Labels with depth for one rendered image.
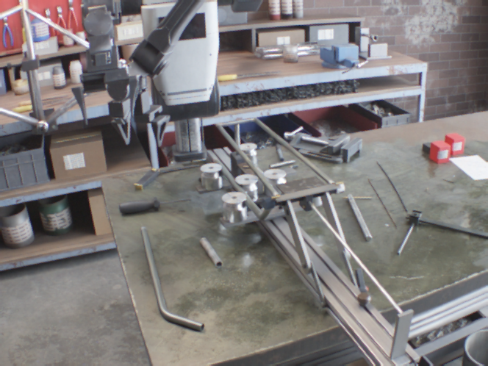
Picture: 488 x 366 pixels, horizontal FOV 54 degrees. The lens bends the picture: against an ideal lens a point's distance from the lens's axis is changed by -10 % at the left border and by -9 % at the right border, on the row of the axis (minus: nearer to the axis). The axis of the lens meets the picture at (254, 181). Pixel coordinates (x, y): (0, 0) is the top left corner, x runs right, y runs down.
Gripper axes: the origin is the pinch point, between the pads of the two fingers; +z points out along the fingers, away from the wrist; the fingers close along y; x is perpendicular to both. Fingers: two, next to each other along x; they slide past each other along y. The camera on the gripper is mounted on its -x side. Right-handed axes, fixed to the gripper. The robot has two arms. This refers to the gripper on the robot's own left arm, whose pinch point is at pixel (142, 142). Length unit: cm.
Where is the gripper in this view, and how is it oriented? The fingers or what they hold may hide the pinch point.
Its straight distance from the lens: 135.3
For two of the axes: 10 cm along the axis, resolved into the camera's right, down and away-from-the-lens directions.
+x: 3.1, -4.3, 8.5
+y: 9.5, 1.0, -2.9
